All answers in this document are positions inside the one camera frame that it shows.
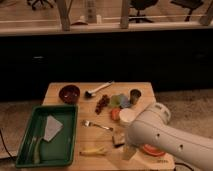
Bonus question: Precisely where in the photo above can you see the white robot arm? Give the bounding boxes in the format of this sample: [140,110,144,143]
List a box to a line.
[125,102,213,171]

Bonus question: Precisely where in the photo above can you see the orange bowl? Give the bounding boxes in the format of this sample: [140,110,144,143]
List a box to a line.
[141,144,165,157]

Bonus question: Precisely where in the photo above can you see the yellow banana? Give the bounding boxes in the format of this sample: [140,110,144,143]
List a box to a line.
[79,148,107,156]

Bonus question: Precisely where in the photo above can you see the purple bowl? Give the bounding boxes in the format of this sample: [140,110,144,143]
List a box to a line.
[59,85,80,104]

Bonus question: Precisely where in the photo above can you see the dark sponge block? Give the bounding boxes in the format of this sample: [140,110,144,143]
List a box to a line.
[112,132,125,147]

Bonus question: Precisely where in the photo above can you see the wooden table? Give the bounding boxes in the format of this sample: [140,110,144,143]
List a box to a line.
[19,83,175,171]

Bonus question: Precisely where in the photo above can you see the white cup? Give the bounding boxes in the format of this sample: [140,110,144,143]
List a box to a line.
[119,108,136,126]

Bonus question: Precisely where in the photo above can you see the orange carrot toy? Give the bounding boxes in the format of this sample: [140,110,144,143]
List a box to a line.
[111,108,121,121]

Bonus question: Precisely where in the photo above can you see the silver fork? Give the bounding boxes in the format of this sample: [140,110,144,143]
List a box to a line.
[81,120,113,131]

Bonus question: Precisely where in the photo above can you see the dark red grapes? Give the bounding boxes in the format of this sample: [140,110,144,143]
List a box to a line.
[95,95,110,115]

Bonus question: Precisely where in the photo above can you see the dark metal cup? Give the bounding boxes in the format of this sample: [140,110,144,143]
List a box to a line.
[130,89,141,105]

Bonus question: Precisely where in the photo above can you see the grey cloth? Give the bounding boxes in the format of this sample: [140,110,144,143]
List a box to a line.
[44,115,63,142]

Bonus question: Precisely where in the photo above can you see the green plastic tray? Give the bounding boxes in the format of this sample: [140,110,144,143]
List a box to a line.
[15,105,78,168]

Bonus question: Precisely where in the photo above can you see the black cable right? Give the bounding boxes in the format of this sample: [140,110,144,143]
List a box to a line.
[174,161,195,171]

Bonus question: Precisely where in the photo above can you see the black cable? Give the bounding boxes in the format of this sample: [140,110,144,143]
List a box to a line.
[0,128,17,163]
[174,161,195,171]

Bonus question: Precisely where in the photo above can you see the green handled utensil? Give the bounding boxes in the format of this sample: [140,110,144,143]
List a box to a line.
[33,137,43,164]

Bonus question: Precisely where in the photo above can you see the black cable left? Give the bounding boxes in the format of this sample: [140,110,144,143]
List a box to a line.
[0,128,17,163]

